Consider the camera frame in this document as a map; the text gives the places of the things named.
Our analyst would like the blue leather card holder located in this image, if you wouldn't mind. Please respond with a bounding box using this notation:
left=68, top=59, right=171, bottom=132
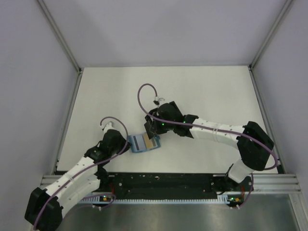
left=128, top=133, right=161, bottom=153

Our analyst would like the black striped card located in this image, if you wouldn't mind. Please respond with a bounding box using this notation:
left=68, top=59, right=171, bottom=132
left=131, top=135, right=146, bottom=153

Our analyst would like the gold credit card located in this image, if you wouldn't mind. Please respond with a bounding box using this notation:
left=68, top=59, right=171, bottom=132
left=143, top=134, right=158, bottom=149

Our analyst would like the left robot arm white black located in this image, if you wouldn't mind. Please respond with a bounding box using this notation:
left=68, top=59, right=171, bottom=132
left=25, top=128, right=130, bottom=231

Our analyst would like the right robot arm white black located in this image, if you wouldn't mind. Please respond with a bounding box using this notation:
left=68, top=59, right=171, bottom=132
left=144, top=102, right=274, bottom=191

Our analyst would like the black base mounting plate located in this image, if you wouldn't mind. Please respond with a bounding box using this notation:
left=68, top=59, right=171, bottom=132
left=94, top=172, right=252, bottom=200

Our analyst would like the white slotted cable duct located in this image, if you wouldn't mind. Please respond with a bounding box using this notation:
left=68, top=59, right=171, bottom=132
left=78, top=195, right=230, bottom=205

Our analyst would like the aluminium front rail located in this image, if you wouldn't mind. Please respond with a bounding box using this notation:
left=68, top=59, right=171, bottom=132
left=38, top=174, right=302, bottom=193

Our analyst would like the left aluminium frame post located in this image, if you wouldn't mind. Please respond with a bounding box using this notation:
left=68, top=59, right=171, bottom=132
left=35, top=0, right=82, bottom=73

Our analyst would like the aluminium frame post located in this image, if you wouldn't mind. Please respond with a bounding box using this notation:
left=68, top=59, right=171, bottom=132
left=249, top=0, right=295, bottom=70
left=35, top=0, right=82, bottom=73

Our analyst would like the right aluminium frame post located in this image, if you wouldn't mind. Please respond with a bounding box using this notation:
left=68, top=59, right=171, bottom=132
left=249, top=0, right=295, bottom=70

